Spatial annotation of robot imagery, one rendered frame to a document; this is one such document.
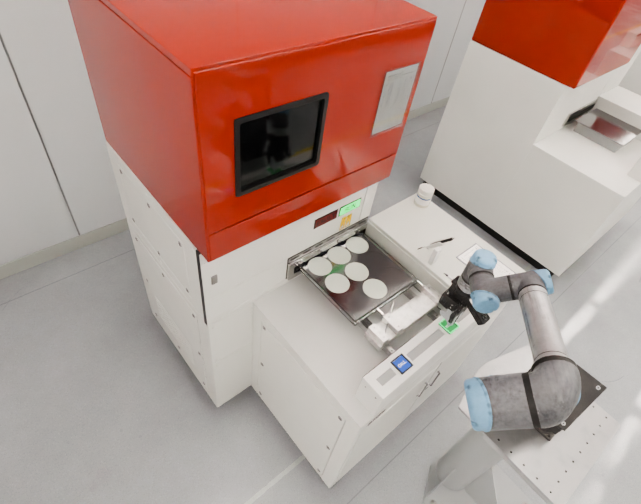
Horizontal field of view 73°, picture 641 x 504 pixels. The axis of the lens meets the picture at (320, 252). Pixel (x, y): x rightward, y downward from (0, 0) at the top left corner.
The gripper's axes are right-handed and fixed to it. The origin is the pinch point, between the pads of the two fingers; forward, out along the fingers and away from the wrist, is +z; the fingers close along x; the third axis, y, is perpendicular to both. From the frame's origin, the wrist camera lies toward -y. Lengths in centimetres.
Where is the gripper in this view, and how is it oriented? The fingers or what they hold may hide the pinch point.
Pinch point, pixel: (451, 324)
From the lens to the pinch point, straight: 165.4
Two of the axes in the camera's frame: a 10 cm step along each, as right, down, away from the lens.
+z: -1.3, 6.8, 7.3
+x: -7.6, 4.1, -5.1
